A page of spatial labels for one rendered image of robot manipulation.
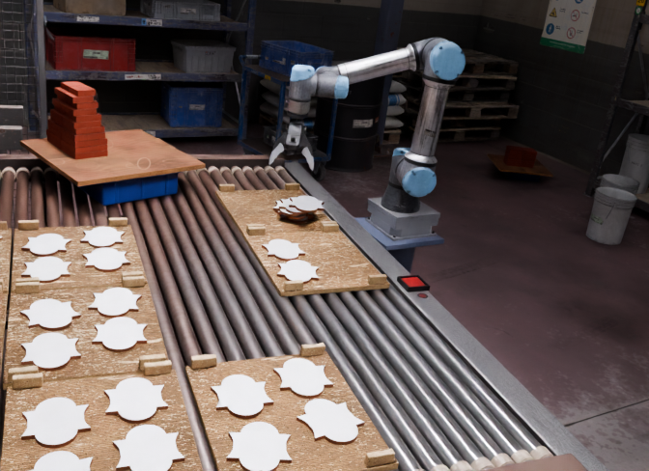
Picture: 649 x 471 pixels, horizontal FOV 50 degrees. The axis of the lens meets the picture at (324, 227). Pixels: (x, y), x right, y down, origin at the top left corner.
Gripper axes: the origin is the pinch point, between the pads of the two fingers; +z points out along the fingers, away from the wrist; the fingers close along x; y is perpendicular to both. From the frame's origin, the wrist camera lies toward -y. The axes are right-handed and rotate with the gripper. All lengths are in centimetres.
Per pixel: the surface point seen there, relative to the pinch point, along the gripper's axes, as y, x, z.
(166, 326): -79, 23, 17
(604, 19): 479, -261, -12
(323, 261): -31.4, -15.0, 17.2
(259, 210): 4.6, 9.8, 19.6
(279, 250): -29.7, -0.9, 16.5
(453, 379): -87, -50, 15
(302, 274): -44.8, -9.3, 15.5
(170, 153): 27, 48, 11
